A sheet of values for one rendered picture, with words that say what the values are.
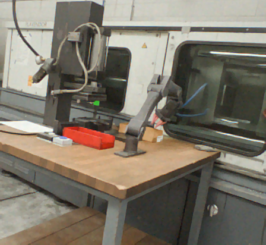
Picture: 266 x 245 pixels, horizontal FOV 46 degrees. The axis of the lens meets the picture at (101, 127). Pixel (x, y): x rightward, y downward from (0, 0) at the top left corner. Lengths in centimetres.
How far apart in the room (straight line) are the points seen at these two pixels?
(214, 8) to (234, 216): 305
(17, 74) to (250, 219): 255
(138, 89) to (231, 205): 103
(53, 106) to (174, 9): 320
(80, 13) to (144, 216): 149
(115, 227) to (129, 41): 167
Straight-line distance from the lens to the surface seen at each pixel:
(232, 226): 219
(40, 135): 159
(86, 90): 183
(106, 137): 163
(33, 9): 694
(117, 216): 113
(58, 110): 197
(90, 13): 187
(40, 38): 324
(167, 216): 236
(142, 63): 241
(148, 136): 192
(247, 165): 206
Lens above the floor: 125
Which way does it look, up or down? 9 degrees down
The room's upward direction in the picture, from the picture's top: 8 degrees clockwise
